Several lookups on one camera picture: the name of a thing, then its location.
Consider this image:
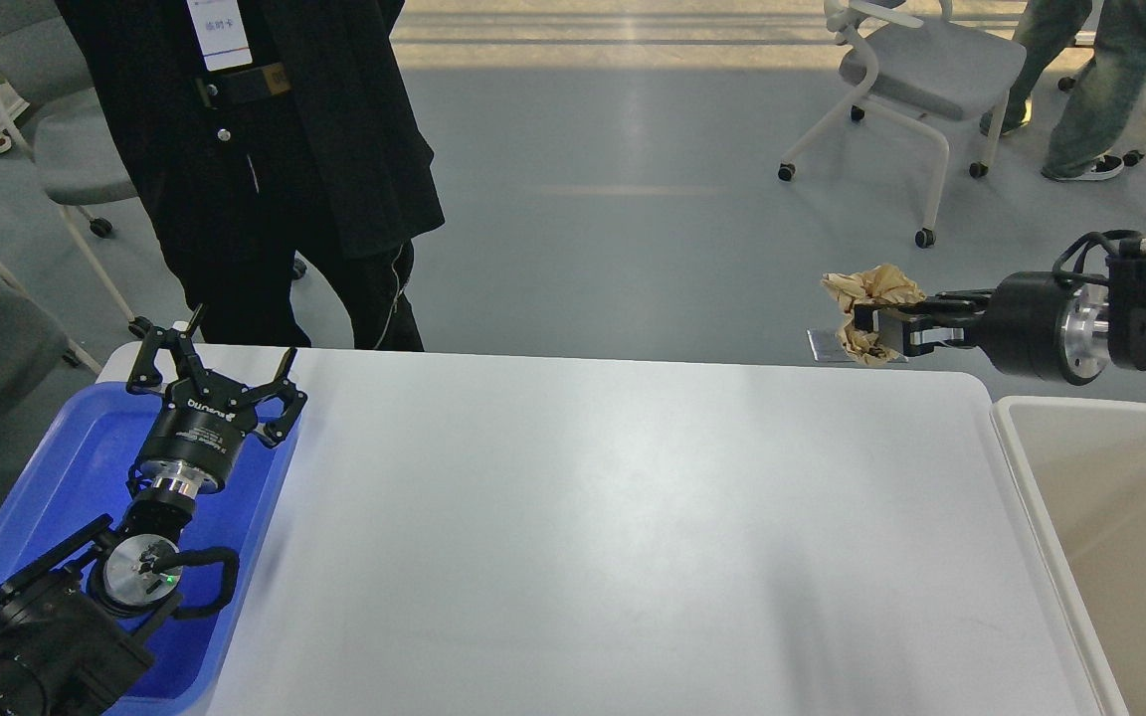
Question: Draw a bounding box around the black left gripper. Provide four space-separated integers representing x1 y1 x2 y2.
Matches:
124 325 308 496

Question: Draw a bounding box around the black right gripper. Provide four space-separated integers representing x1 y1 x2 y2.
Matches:
854 272 1110 386

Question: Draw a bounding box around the brown paper ball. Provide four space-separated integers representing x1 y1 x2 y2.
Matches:
822 263 927 367

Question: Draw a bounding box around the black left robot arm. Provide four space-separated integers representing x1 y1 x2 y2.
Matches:
0 318 306 715

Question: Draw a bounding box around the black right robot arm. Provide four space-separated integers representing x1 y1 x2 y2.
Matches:
854 230 1146 386

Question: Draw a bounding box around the left metal floor plate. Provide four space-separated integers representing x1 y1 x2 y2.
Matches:
808 329 856 364

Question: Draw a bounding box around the blue plastic tray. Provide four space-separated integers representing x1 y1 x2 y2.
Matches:
0 384 298 715

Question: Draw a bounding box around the grey white office chair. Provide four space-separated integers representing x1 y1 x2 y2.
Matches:
777 1 1027 249

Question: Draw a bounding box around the beige plastic bin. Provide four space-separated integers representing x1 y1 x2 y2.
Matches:
992 396 1146 715

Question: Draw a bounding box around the person in black clothes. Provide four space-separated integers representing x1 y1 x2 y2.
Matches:
58 1 445 352

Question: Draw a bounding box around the grey chair at left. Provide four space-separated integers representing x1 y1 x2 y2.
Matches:
0 0 307 339

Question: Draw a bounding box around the person in green jeans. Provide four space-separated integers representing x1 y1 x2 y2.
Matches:
1000 1 1146 182

